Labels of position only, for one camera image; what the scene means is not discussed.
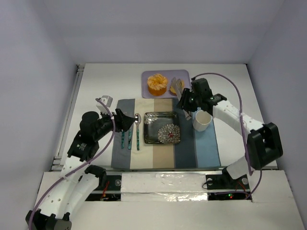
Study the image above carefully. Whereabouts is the slice of bread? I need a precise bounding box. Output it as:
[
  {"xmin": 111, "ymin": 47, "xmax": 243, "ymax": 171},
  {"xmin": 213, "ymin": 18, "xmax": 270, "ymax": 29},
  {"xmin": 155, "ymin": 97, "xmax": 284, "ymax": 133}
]
[{"xmin": 169, "ymin": 80, "xmax": 185, "ymax": 95}]

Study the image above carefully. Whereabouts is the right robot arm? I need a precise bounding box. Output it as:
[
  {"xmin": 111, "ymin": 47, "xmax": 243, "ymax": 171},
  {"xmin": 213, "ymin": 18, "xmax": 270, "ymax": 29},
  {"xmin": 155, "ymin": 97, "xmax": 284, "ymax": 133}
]
[{"xmin": 171, "ymin": 78, "xmax": 283, "ymax": 190}]

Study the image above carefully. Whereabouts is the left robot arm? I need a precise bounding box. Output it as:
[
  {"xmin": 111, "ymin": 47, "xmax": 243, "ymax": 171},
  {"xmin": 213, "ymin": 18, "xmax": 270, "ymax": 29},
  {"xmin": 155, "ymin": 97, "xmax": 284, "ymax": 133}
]
[{"xmin": 25, "ymin": 109, "xmax": 134, "ymax": 230}]

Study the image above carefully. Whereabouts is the white ceramic mug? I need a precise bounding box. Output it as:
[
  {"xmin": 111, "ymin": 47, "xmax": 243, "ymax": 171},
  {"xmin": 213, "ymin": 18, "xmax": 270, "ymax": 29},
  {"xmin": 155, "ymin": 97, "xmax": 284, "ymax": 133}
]
[{"xmin": 193, "ymin": 110, "xmax": 213, "ymax": 132}]

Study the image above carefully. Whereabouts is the lavender serving tray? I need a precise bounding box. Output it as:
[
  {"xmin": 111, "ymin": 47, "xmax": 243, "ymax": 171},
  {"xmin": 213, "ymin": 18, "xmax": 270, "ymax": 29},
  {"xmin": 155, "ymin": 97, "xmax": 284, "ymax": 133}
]
[{"xmin": 141, "ymin": 69, "xmax": 191, "ymax": 99}]

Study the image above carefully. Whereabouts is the black floral square plate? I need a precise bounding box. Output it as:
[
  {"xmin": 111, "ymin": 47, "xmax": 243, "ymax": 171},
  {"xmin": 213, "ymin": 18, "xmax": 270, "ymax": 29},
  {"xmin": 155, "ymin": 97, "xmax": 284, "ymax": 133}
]
[{"xmin": 143, "ymin": 112, "xmax": 181, "ymax": 145}]

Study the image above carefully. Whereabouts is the orange bundt cake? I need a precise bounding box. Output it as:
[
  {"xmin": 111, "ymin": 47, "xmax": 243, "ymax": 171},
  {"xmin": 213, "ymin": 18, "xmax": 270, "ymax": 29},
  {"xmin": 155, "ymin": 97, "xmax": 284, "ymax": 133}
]
[{"xmin": 147, "ymin": 74, "xmax": 168, "ymax": 96}]

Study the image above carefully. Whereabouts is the striped cloth placemat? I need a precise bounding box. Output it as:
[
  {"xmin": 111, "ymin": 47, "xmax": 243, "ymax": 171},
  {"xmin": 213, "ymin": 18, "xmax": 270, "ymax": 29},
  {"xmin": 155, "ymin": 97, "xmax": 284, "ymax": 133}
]
[{"xmin": 111, "ymin": 98, "xmax": 221, "ymax": 170}]

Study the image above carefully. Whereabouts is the foil covered front panel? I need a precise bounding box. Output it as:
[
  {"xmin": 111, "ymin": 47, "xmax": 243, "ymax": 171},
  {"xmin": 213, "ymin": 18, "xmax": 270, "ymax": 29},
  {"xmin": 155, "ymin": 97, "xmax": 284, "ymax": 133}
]
[{"xmin": 120, "ymin": 172, "xmax": 208, "ymax": 202}]

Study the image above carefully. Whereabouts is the fork with teal handle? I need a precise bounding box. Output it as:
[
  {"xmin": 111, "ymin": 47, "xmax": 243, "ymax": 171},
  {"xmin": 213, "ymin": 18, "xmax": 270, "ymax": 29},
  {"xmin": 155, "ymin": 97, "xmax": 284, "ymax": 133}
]
[{"xmin": 121, "ymin": 131, "xmax": 125, "ymax": 149}]

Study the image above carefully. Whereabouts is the spoon with teal handle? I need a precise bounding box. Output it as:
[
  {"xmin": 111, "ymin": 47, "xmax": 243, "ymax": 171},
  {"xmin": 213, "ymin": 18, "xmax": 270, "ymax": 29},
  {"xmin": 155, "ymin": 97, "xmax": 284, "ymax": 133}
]
[{"xmin": 135, "ymin": 113, "xmax": 142, "ymax": 151}]

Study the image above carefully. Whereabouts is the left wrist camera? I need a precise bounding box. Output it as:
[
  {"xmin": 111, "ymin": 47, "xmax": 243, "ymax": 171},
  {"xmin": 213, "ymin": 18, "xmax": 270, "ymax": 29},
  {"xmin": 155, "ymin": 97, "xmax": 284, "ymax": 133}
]
[{"xmin": 96, "ymin": 95, "xmax": 113, "ymax": 114}]

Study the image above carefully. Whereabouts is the aluminium frame rail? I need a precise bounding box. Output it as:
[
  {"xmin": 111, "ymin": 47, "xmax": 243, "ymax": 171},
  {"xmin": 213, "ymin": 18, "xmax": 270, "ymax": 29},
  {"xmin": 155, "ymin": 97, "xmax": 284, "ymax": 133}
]
[{"xmin": 49, "ymin": 64, "xmax": 85, "ymax": 172}]

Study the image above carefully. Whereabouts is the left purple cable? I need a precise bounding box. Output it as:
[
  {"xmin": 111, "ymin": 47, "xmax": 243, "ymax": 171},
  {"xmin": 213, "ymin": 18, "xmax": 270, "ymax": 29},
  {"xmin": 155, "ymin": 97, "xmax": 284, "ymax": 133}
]
[{"xmin": 28, "ymin": 98, "xmax": 117, "ymax": 230}]

